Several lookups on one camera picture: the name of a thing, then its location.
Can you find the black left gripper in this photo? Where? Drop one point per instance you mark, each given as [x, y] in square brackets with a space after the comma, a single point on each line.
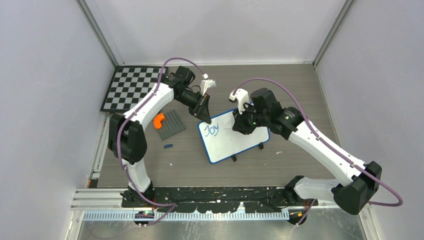
[202, 111]

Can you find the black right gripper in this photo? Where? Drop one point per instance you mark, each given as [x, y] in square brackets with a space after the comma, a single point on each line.
[240, 124]

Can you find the blue framed whiteboard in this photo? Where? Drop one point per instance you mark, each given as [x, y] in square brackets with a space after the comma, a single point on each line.
[221, 142]

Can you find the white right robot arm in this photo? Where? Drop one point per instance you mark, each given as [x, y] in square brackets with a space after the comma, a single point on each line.
[354, 182]

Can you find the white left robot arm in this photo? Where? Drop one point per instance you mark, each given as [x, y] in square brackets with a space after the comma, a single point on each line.
[127, 138]

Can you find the grey studded baseplate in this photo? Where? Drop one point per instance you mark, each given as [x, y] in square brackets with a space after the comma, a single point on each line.
[170, 125]

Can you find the orange curved block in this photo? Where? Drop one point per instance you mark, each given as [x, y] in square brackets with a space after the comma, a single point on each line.
[158, 121]

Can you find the black white checkerboard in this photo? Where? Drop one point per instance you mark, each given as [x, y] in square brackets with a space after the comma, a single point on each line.
[128, 86]

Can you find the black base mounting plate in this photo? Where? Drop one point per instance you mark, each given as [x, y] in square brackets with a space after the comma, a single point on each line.
[216, 200]

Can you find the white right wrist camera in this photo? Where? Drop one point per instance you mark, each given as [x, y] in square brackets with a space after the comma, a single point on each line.
[241, 97]

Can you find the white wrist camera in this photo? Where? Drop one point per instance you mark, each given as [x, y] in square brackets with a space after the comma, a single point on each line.
[206, 83]
[241, 97]

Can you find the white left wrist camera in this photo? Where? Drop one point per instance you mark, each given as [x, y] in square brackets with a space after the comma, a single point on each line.
[206, 83]

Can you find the slotted aluminium cable duct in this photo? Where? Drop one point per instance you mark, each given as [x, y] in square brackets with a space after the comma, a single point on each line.
[149, 215]

